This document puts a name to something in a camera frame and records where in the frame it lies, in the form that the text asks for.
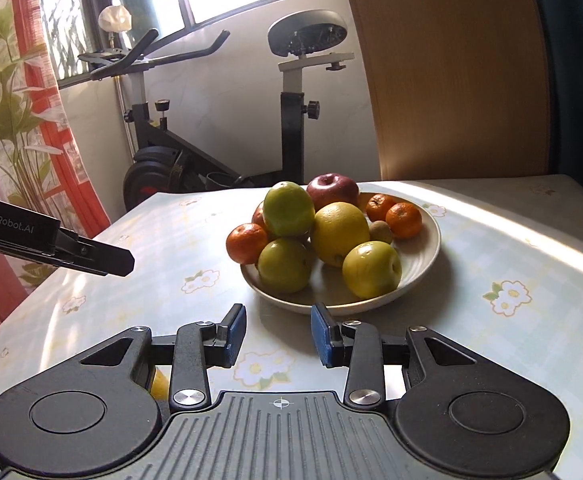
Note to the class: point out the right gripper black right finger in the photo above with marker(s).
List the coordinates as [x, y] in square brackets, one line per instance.
[361, 348]

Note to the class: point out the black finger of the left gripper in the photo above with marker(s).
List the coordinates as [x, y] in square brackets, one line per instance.
[74, 251]

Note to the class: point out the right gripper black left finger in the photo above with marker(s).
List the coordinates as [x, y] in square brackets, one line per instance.
[193, 350]

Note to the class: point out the yellow-green apple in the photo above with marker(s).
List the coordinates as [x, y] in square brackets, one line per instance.
[372, 269]

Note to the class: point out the green apple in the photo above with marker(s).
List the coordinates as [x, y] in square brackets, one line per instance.
[288, 210]
[285, 266]

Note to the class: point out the orange mandarin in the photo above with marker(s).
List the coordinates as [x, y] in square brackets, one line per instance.
[404, 220]
[245, 243]
[378, 205]

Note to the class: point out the brown kiwi small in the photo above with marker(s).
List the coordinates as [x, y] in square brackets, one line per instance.
[380, 230]

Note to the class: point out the yellow lemon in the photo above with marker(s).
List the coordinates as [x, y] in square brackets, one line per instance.
[338, 228]

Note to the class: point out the small red apple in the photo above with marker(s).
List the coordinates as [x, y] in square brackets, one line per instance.
[258, 218]

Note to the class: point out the large dark red apple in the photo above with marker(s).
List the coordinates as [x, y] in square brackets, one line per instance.
[332, 188]

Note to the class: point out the white ceramic plate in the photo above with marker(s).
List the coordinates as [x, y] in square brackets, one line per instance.
[326, 284]

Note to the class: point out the red patterned curtain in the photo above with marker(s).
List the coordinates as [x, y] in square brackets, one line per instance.
[40, 165]

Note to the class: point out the black exercise bike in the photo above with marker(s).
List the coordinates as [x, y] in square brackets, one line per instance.
[188, 140]

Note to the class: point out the floral plastic tablecloth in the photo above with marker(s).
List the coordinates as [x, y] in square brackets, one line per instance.
[508, 284]

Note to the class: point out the wooden headboard panel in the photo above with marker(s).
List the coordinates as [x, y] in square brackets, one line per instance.
[459, 88]

